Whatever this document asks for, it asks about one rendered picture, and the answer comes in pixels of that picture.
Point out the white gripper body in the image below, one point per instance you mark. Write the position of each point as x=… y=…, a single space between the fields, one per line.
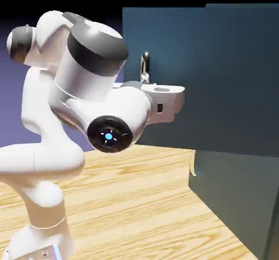
x=172 y=92

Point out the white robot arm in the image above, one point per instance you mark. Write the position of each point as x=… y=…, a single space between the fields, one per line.
x=78 y=85

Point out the tall teal cabinet door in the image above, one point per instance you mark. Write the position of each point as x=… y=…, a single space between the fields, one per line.
x=172 y=37

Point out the dark teal cabinet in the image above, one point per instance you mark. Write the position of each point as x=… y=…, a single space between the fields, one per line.
x=242 y=72

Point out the short teal cabinet door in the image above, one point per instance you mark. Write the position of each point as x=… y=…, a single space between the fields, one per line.
x=231 y=190

